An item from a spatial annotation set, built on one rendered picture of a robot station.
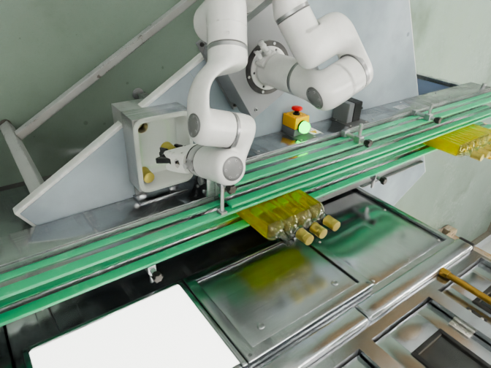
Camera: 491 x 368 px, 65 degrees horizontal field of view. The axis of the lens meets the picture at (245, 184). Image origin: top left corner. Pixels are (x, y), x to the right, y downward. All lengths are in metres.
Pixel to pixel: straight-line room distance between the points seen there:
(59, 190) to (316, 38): 0.77
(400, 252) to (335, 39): 0.81
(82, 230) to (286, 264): 0.61
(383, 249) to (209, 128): 0.91
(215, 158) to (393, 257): 0.86
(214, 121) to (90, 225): 0.54
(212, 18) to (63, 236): 0.67
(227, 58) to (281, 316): 0.69
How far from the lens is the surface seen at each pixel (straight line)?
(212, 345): 1.05
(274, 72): 1.10
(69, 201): 1.20
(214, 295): 1.16
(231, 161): 0.78
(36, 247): 1.12
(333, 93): 0.96
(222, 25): 0.84
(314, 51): 0.96
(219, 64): 0.79
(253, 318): 1.11
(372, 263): 1.40
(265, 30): 1.18
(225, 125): 0.76
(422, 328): 1.26
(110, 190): 1.22
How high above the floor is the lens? 1.77
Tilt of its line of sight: 43 degrees down
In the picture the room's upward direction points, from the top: 126 degrees clockwise
